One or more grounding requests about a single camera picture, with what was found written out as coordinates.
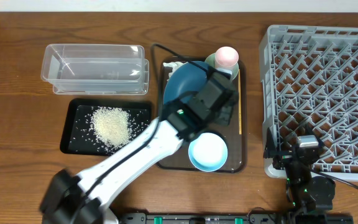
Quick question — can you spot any dark blue bowl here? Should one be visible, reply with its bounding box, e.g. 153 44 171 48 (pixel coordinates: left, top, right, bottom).
163 63 207 104

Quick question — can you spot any pink cup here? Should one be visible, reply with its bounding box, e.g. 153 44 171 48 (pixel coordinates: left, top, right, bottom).
214 47 239 70

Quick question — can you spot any light blue bowl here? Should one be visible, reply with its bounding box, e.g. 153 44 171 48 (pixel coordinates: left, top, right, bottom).
188 133 228 172

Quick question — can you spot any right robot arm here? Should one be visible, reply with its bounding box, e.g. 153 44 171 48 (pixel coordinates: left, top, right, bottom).
264 126 336 223

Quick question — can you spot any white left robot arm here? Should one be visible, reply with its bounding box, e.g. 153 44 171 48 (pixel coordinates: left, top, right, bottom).
40 74 239 223

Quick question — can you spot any grey dishwasher rack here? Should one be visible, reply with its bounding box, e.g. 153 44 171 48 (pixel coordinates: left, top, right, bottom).
259 25 358 182

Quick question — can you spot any wooden chopstick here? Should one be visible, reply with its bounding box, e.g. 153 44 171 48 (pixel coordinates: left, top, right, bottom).
237 70 242 135

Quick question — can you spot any mint green bowl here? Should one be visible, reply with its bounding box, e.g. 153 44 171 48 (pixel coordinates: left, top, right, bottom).
204 53 239 81

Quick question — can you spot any brown serving tray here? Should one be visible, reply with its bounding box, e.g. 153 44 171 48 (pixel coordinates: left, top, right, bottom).
157 61 247 174

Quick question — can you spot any crumpled white paper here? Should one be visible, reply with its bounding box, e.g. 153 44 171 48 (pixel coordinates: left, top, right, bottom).
163 61 184 72

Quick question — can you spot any pile of rice grains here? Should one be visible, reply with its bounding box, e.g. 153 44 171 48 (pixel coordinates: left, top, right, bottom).
91 107 132 148

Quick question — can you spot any black rectangular tray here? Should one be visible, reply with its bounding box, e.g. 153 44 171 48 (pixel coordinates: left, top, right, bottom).
60 98 152 156

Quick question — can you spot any clear plastic bin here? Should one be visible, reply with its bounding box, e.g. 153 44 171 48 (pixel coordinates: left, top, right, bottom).
40 44 150 95

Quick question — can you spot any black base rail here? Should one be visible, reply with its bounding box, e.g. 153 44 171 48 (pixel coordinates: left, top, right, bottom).
119 212 354 224

